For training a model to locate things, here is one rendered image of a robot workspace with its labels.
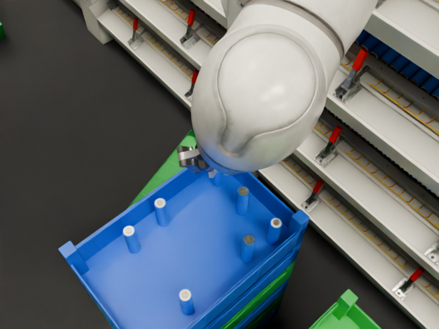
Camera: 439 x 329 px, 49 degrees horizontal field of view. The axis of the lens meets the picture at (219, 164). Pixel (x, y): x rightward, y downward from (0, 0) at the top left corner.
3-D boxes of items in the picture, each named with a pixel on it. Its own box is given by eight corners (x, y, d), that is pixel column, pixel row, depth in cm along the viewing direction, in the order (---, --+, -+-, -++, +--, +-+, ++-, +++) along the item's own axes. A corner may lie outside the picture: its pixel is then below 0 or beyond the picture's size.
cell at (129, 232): (133, 256, 75) (127, 238, 70) (127, 247, 76) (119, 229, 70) (143, 249, 76) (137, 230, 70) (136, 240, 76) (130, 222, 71)
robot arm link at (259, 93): (264, 196, 48) (323, 85, 50) (306, 177, 32) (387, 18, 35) (168, 143, 48) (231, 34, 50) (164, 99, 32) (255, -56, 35)
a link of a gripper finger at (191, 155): (226, 155, 58) (183, 161, 57) (218, 162, 63) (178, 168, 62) (223, 135, 58) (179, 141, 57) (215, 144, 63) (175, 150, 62)
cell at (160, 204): (162, 228, 78) (158, 209, 72) (155, 221, 78) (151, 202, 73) (172, 222, 78) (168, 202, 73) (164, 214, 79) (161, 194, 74)
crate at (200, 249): (151, 375, 66) (144, 363, 59) (71, 269, 74) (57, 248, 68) (303, 240, 77) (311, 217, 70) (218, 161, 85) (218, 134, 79)
